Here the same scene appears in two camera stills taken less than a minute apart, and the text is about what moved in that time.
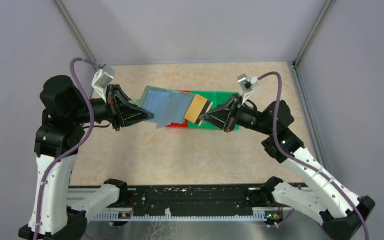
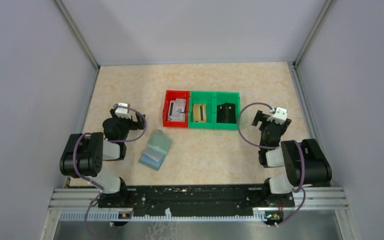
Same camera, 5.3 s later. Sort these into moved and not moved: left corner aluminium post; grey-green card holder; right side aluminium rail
Moved: grey-green card holder
Not moved: left corner aluminium post; right side aluminium rail
